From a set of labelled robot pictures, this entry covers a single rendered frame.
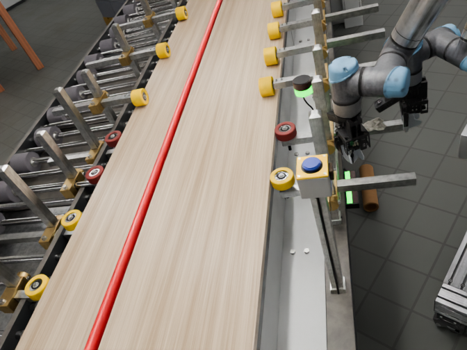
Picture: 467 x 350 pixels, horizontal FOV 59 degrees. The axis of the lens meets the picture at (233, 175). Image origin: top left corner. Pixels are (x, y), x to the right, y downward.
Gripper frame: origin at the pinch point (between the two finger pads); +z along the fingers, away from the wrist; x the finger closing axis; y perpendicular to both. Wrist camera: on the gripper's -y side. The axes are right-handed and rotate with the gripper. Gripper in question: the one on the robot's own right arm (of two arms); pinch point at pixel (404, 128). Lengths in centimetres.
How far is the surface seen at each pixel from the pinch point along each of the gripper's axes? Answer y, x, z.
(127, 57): -133, 76, -15
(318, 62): -26.6, 19.3, -21.9
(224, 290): -56, -67, -9
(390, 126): -4.7, -1.6, -3.4
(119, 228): -98, -42, -9
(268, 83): -48, 22, -15
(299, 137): -36.8, -1.4, -4.2
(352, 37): -13, 48, -14
